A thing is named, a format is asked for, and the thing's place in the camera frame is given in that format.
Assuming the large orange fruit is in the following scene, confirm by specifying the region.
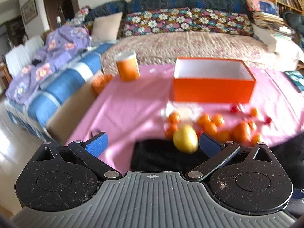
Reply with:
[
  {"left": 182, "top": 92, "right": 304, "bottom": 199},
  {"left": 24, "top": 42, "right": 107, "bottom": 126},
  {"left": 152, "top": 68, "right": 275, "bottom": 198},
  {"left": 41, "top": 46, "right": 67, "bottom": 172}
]
[{"left": 232, "top": 121, "right": 251, "bottom": 143}]

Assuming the yellow apple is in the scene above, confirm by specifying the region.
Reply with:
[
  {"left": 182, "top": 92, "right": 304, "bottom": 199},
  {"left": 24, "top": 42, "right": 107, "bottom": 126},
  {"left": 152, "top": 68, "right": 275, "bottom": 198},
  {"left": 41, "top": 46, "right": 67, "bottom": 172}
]
[{"left": 173, "top": 124, "right": 198, "bottom": 154}]

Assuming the red ball fruit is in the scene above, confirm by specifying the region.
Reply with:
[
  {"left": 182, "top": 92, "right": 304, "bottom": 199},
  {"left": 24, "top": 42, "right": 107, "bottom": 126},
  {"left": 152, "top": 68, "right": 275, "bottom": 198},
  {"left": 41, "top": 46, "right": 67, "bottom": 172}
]
[
  {"left": 230, "top": 104, "right": 241, "bottom": 114},
  {"left": 264, "top": 116, "right": 272, "bottom": 125}
]

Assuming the small orange tangerine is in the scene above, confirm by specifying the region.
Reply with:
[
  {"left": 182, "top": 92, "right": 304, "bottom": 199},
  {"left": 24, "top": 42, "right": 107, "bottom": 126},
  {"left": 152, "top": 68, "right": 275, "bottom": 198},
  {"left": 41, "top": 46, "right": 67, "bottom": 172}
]
[
  {"left": 250, "top": 108, "right": 259, "bottom": 117},
  {"left": 165, "top": 123, "right": 178, "bottom": 139},
  {"left": 216, "top": 130, "right": 231, "bottom": 143},
  {"left": 197, "top": 114, "right": 211, "bottom": 128},
  {"left": 167, "top": 111, "right": 181, "bottom": 124},
  {"left": 212, "top": 114, "right": 225, "bottom": 127}
]

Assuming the black cloth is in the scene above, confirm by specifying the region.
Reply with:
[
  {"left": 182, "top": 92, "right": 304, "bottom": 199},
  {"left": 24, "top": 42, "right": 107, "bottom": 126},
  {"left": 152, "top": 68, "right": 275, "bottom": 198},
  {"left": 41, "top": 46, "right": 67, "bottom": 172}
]
[{"left": 130, "top": 139, "right": 209, "bottom": 174}]

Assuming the blue striped blanket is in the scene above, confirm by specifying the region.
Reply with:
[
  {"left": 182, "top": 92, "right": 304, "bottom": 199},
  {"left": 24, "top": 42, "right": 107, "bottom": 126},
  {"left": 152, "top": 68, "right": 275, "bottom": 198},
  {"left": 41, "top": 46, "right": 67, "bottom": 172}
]
[{"left": 4, "top": 43, "right": 112, "bottom": 144}]

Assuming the pink tablecloth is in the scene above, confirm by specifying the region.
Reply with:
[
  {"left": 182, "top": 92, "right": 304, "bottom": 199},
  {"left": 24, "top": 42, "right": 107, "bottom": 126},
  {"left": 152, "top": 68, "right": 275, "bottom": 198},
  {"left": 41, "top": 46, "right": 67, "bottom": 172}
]
[{"left": 69, "top": 65, "right": 303, "bottom": 173}]

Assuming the orange plastic bowl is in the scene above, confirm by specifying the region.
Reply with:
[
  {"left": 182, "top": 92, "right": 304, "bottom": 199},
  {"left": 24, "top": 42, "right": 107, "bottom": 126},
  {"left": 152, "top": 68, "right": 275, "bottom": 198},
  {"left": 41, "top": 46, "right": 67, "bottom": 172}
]
[{"left": 92, "top": 74, "right": 114, "bottom": 95}]

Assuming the orange cardboard box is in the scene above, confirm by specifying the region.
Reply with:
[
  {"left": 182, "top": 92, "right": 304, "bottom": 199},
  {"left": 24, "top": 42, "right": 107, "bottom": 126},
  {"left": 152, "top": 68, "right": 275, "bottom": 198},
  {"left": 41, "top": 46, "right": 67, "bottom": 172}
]
[{"left": 173, "top": 57, "right": 256, "bottom": 104}]

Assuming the orange white cup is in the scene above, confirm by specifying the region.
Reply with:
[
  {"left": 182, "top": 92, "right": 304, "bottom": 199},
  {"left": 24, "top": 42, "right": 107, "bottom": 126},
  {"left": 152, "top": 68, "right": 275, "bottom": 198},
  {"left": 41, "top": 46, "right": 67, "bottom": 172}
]
[{"left": 114, "top": 51, "right": 140, "bottom": 82}]

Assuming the teal book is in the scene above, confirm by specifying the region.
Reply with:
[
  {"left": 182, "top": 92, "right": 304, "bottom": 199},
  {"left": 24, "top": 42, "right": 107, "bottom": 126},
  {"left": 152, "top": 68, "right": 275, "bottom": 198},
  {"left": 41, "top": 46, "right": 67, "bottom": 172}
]
[{"left": 283, "top": 70, "right": 304, "bottom": 93}]

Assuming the purple floral blanket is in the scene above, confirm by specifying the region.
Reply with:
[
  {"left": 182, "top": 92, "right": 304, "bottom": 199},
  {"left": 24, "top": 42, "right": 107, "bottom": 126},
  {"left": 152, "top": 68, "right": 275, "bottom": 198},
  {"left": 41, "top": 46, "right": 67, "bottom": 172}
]
[{"left": 5, "top": 26, "right": 91, "bottom": 105}]

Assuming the beige cushion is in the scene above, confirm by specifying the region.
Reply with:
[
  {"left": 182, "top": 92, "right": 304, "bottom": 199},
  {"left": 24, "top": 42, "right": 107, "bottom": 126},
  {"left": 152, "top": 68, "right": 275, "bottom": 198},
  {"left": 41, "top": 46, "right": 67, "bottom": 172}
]
[{"left": 91, "top": 12, "right": 123, "bottom": 43}]

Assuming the floral pillow right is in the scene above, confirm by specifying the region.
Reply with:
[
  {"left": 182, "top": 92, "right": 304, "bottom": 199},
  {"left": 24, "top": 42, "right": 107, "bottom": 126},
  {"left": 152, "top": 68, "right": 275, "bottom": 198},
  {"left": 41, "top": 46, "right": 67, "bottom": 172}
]
[{"left": 191, "top": 8, "right": 253, "bottom": 36}]

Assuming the floral pillow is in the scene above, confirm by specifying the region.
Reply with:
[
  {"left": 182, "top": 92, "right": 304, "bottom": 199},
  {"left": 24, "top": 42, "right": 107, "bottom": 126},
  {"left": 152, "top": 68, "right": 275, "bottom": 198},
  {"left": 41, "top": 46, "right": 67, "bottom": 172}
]
[
  {"left": 119, "top": 8, "right": 193, "bottom": 37},
  {"left": 191, "top": 8, "right": 253, "bottom": 36}
]

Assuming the floral pillow left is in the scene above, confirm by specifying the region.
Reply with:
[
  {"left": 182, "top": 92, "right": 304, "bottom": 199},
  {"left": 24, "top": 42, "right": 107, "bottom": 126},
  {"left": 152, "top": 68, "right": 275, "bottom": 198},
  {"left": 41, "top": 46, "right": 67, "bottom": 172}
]
[{"left": 119, "top": 8, "right": 193, "bottom": 37}]

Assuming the stack of books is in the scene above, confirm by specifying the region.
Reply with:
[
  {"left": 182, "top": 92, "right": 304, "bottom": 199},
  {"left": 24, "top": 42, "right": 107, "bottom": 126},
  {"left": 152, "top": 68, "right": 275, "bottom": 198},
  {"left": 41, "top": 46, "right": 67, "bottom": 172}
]
[{"left": 246, "top": 0, "right": 295, "bottom": 54}]

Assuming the framed picture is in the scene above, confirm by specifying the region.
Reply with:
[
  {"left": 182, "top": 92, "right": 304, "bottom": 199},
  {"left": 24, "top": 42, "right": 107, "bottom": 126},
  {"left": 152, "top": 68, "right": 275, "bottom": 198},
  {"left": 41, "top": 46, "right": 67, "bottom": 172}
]
[{"left": 21, "top": 0, "right": 38, "bottom": 25}]

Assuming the dark blue sofa backrest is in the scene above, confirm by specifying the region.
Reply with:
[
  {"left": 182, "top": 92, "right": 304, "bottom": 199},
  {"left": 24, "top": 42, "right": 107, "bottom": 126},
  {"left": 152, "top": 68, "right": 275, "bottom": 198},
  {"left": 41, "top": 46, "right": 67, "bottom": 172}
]
[{"left": 85, "top": 0, "right": 250, "bottom": 22}]

